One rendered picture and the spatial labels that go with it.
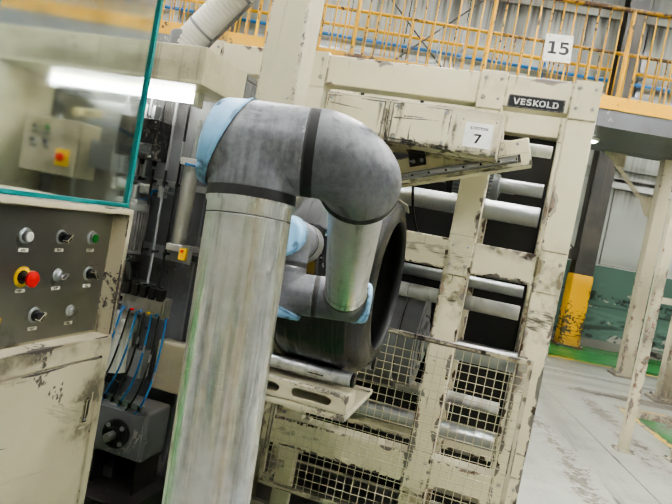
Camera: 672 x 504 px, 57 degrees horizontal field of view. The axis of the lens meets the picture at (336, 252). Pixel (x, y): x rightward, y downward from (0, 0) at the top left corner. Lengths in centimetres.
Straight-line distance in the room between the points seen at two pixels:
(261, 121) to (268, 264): 18
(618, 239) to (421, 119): 964
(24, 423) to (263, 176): 114
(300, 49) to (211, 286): 132
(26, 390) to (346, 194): 112
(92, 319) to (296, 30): 105
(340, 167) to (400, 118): 137
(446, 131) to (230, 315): 145
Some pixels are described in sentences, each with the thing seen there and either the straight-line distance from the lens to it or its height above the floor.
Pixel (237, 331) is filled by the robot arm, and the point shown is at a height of 119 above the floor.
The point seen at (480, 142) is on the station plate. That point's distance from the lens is 208.
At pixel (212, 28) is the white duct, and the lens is 249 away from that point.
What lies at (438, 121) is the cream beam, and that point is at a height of 173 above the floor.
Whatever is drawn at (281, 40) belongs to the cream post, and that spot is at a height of 186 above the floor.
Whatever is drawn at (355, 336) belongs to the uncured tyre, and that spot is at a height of 104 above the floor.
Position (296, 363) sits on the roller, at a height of 91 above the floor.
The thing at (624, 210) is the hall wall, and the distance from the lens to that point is 1163.
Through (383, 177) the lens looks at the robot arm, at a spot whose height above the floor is 141.
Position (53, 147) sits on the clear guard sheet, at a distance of 163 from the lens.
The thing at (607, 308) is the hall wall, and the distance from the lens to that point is 1154.
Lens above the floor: 135
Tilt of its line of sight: 3 degrees down
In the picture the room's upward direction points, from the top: 11 degrees clockwise
